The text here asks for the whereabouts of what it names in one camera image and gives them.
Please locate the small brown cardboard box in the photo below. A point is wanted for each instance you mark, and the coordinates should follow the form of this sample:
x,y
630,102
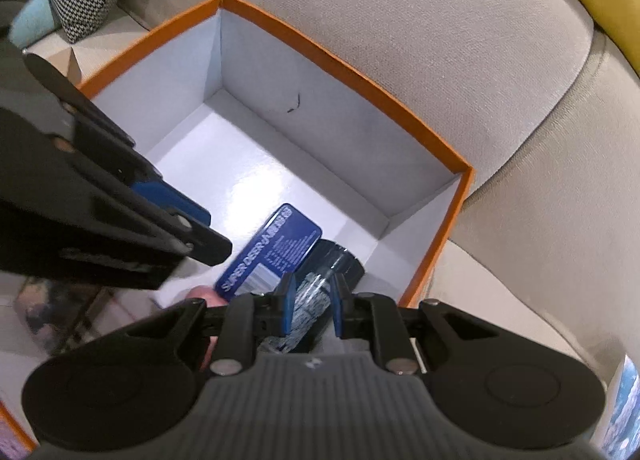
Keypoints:
x,y
75,67

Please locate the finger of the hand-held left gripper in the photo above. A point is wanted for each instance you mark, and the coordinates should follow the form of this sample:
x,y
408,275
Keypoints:
x,y
205,242
175,200

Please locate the light blue pillow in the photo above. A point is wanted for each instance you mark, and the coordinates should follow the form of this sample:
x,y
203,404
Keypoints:
x,y
35,17

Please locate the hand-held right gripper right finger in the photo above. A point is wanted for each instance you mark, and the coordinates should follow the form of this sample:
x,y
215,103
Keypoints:
x,y
337,305

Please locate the orange box with white inside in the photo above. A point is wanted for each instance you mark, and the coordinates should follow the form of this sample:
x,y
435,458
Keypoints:
x,y
310,139

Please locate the beige sofa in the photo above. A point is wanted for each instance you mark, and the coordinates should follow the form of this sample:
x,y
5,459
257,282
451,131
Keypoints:
x,y
450,39

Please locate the glossy picture booklet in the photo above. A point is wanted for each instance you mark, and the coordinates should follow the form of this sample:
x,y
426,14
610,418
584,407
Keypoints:
x,y
622,405

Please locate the dark printed bottle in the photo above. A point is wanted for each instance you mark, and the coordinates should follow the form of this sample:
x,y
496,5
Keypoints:
x,y
312,300

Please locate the blue tin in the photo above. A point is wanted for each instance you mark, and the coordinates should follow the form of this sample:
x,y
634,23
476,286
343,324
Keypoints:
x,y
280,240

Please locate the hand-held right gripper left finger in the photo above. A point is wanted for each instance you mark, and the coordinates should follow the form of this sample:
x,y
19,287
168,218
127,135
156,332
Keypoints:
x,y
286,305

